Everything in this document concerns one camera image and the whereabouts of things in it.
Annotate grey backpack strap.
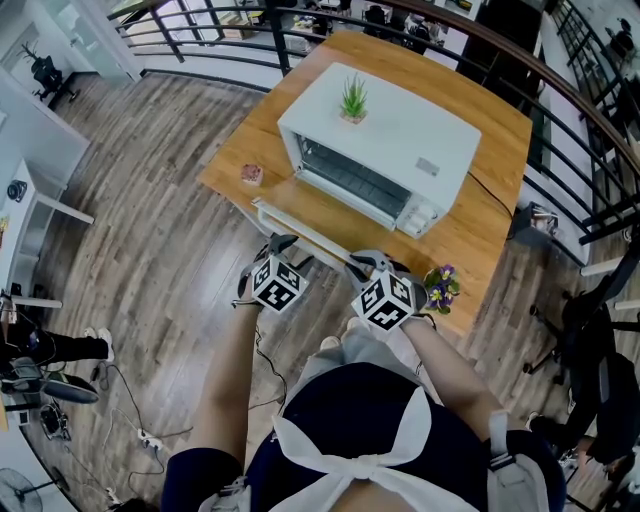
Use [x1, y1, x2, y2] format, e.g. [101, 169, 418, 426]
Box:
[198, 475, 251, 512]
[487, 408, 546, 512]

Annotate white oven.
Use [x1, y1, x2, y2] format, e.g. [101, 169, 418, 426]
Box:
[277, 61, 483, 240]

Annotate white glass oven door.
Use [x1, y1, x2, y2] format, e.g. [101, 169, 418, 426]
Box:
[250, 169, 401, 274]

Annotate wooden table with white legs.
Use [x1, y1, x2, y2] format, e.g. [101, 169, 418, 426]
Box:
[195, 30, 534, 337]

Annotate grey shorts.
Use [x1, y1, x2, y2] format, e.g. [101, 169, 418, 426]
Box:
[289, 327, 441, 401]

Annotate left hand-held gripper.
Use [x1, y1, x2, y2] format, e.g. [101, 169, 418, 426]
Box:
[237, 233, 315, 315]

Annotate black railing with wooden handrail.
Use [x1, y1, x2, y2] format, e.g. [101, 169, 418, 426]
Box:
[107, 0, 640, 246]

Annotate person's right forearm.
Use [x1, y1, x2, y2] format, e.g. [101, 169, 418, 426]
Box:
[399, 317, 504, 426]

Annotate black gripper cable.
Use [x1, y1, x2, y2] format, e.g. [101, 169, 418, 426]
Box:
[232, 299, 289, 409]

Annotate navy top with white bow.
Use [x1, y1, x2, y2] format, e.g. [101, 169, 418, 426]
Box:
[160, 362, 566, 512]

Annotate white desk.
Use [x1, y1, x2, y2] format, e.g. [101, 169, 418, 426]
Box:
[7, 157, 96, 296]

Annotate black floor device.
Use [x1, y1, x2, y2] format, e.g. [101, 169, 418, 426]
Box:
[38, 402, 72, 442]

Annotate dark bin with magazines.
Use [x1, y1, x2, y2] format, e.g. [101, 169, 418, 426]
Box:
[512, 201, 560, 246]

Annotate thin black cable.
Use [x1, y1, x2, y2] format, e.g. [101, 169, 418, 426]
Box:
[467, 169, 516, 241]

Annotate purple flower potted plant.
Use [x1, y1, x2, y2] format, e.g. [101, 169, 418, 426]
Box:
[422, 264, 461, 315]

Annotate black office chair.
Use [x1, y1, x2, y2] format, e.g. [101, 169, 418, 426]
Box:
[522, 244, 640, 386]
[29, 54, 81, 105]

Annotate green spiky potted plant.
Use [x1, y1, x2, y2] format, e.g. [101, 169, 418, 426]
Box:
[338, 72, 370, 126]

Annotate black padded equipment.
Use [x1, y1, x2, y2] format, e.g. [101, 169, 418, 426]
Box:
[0, 357, 101, 407]

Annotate black floor cable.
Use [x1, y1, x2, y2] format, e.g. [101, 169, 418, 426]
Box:
[92, 362, 194, 491]

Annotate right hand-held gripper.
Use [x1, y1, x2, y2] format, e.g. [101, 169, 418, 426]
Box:
[343, 249, 430, 333]

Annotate person's left forearm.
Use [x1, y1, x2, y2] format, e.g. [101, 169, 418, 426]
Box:
[197, 304, 264, 416]

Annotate black pedestal fan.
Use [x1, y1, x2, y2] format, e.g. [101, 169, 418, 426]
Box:
[0, 466, 72, 512]

